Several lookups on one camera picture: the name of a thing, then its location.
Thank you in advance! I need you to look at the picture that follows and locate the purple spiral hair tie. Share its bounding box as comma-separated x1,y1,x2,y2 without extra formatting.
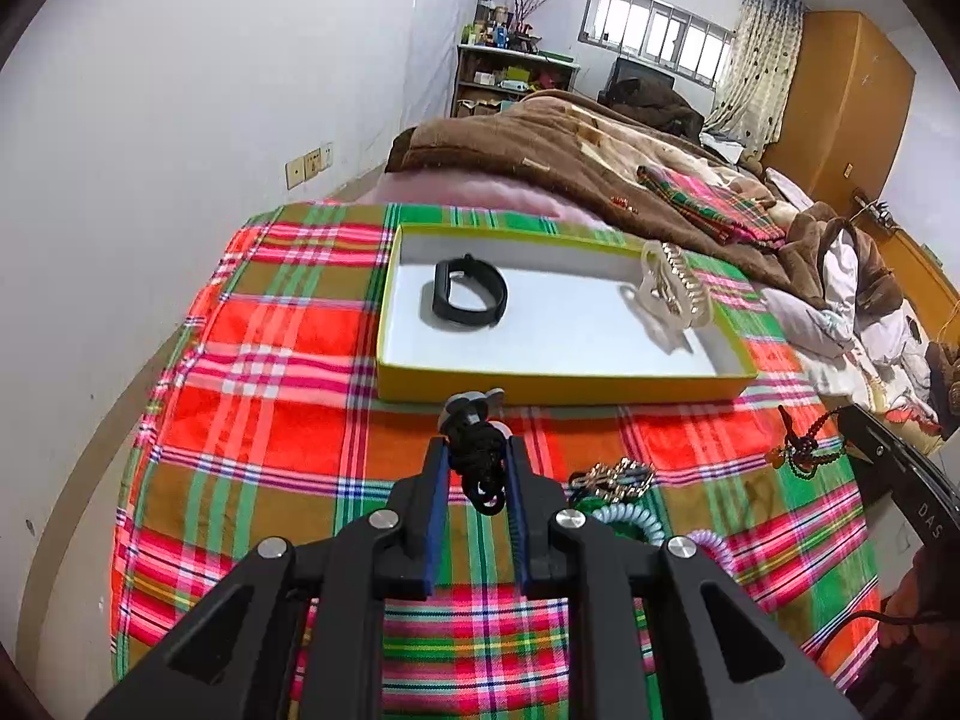
685,528,740,579

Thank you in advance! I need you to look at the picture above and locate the dark beaded bracelet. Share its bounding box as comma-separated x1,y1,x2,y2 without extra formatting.
763,403,850,480

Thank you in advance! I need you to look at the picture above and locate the light blue spiral hair tie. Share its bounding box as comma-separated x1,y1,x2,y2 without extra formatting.
590,502,669,550

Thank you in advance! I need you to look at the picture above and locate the black hair tie with charm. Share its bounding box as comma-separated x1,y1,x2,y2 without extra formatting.
436,386,516,517

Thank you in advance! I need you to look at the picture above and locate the black wristband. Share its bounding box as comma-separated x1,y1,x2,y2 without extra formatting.
431,254,509,328

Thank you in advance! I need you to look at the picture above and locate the white quilt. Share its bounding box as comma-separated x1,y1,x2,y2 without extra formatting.
760,164,944,436

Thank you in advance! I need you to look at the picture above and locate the plaid red green cloth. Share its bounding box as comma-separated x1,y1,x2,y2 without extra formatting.
110,203,878,718

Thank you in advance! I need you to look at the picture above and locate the folded plaid cloth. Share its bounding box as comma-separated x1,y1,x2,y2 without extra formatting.
638,166,786,250

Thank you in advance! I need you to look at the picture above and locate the yellow shallow cardboard box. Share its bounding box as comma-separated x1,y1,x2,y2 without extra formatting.
376,223,758,406

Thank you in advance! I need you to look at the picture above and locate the wooden wardrobe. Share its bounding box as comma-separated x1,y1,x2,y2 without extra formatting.
761,10,914,213

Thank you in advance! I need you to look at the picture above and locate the patterned curtain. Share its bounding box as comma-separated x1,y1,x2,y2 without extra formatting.
704,0,807,158

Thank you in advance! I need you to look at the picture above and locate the brown fleece blanket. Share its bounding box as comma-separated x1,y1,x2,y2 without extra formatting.
382,88,907,317

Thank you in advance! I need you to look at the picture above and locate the dark jacket on chair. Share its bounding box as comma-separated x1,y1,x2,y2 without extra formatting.
597,57,704,143

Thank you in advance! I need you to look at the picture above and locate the window with bars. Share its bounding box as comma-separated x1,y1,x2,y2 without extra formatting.
579,0,734,89

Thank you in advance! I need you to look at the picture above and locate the cluttered wooden shelf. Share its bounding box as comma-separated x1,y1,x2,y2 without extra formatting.
449,44,579,117

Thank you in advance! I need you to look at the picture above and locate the black cable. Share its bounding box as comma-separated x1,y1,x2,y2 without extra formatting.
812,609,960,665

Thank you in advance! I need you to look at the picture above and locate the gold chain bracelet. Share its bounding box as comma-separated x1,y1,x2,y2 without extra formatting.
566,457,656,506

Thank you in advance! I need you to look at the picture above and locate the wall socket plate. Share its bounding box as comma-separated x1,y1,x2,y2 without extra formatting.
285,142,334,190

